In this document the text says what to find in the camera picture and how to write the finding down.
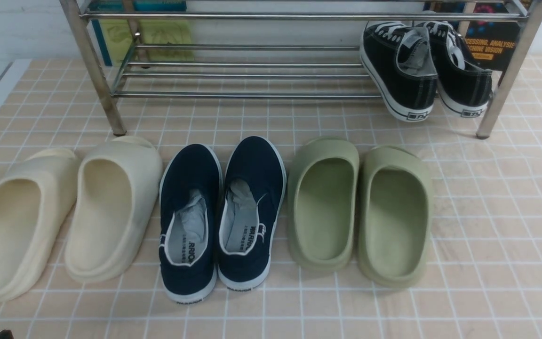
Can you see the stainless steel shoe rack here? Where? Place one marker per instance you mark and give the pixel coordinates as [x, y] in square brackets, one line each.
[136, 62]

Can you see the black lace sneaker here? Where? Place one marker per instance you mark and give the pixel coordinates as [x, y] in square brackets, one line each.
[398, 58]
[464, 87]

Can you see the black machine vision book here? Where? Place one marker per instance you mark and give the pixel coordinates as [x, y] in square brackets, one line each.
[491, 43]

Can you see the navy canvas shoe left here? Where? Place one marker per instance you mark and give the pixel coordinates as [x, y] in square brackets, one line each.
[188, 198]

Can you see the olive green slipper left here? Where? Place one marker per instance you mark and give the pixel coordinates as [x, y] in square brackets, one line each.
[321, 193]

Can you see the cream slipper far left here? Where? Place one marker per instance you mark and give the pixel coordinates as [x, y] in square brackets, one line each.
[36, 195]

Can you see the navy canvas shoe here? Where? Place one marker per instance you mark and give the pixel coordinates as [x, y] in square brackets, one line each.
[254, 189]
[188, 198]

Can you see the olive green slipper right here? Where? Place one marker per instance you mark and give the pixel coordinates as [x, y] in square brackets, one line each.
[396, 201]

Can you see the navy canvas shoe right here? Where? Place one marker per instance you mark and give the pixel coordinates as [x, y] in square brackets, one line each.
[254, 189]

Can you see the olive green slipper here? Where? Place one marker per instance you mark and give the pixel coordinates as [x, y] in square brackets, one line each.
[321, 193]
[396, 201]

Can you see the cream slipper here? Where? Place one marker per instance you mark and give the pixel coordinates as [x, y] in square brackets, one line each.
[118, 185]
[36, 195]

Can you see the yellow green teal book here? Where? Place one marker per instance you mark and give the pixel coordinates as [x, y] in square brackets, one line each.
[113, 35]

